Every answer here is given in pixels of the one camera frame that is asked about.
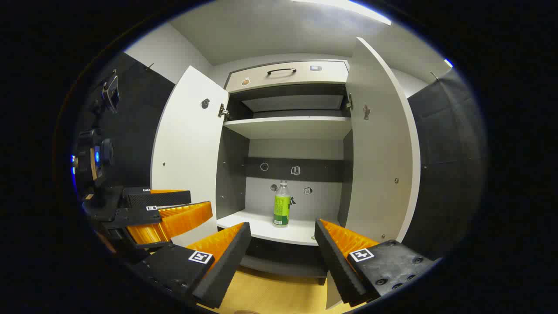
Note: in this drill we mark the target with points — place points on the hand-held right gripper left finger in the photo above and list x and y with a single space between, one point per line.
226 261

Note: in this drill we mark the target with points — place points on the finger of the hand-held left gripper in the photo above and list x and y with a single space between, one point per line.
157 199
178 220

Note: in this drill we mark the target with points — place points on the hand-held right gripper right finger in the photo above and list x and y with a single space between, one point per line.
338 261

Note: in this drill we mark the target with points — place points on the white cabinet door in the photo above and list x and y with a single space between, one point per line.
383 144
187 152

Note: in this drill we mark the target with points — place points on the clear bottle with green label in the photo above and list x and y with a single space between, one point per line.
281 209

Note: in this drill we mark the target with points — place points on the metal door hinge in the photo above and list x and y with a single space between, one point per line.
349 101
223 111

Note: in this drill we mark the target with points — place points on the white and grey cabinet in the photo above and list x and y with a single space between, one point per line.
296 150

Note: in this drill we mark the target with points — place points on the white cabinet shelf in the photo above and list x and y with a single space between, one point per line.
287 126

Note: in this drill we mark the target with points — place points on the white cabinet drawer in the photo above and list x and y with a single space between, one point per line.
305 74

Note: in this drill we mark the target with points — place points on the black backdrop cloth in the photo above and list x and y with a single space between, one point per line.
449 165
139 113

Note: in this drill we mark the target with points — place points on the large ceiling light panel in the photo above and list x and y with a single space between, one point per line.
348 8

